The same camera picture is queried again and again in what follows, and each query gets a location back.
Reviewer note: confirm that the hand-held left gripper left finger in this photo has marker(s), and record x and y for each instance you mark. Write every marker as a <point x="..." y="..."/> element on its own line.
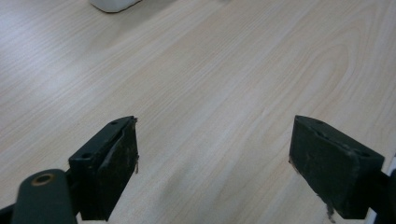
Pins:
<point x="102" y="168"/>

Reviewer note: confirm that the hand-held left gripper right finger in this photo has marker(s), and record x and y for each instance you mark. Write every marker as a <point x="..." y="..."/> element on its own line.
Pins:
<point x="333" y="174"/>

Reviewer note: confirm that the white container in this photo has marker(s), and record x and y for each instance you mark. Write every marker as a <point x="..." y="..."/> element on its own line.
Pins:
<point x="112" y="4"/>

